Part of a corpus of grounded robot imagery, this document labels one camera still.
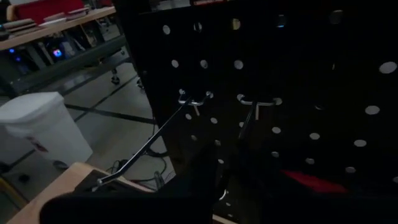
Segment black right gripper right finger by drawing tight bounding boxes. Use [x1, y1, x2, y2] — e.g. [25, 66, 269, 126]
[241, 142, 398, 224]

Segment silver wire peg hook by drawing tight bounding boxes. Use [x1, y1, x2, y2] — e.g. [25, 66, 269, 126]
[177, 89, 215, 116]
[236, 93, 283, 121]

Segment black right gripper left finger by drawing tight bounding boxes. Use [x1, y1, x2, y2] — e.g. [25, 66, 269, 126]
[39, 141, 219, 224]

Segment black caster wheel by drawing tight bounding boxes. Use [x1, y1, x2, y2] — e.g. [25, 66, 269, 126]
[111, 68, 121, 86]

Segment coiled black floor cable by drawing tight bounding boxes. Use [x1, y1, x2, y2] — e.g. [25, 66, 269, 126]
[105, 148, 170, 187]

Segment white plastic waste bin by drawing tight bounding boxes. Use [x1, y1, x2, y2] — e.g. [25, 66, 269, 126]
[0, 91, 94, 169]

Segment device with blue light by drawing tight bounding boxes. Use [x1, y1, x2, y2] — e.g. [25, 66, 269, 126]
[46, 43, 68, 62]

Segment red fabric case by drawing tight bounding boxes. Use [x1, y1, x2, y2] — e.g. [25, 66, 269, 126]
[14, 0, 85, 23]

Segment wooden workbench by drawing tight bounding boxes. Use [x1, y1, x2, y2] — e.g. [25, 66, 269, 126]
[0, 5, 118, 51]

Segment black pegboard tool stand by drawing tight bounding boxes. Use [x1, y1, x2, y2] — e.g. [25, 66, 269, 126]
[113, 0, 398, 224]

